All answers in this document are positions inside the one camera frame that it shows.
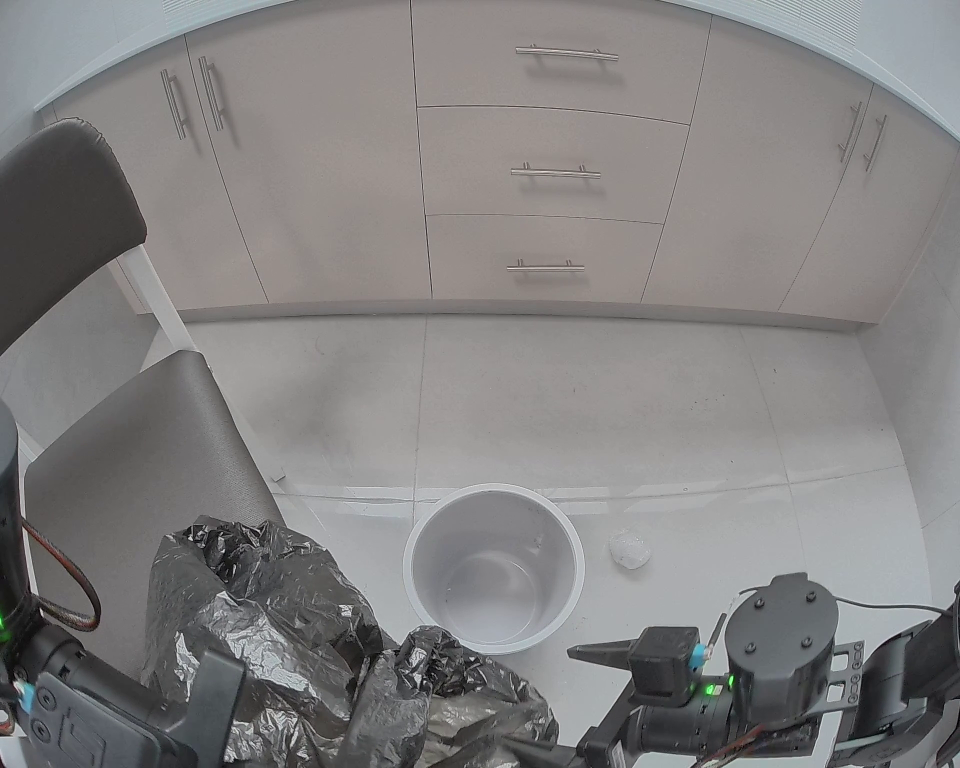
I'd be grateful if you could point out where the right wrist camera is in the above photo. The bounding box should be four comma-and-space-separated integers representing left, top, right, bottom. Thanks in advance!
628, 626, 710, 702

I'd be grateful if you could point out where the grey padded white-framed chair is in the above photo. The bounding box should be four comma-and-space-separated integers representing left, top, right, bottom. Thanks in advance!
0, 118, 294, 684

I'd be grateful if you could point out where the beige cabinet with metal handles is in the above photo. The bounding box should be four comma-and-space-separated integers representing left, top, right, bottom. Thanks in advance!
37, 0, 960, 335

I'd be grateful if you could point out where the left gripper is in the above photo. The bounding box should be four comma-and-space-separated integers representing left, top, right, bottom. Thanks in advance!
161, 648, 249, 768

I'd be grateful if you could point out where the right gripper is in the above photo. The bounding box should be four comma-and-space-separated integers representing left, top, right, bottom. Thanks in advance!
502, 637, 736, 768

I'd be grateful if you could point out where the black plastic bag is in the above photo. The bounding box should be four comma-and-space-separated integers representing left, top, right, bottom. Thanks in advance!
141, 516, 560, 768

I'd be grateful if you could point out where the white trash bin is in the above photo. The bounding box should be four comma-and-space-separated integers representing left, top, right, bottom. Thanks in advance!
402, 483, 586, 655

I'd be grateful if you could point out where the crumpled clear wrapper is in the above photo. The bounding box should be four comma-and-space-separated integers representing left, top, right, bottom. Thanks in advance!
609, 528, 652, 571

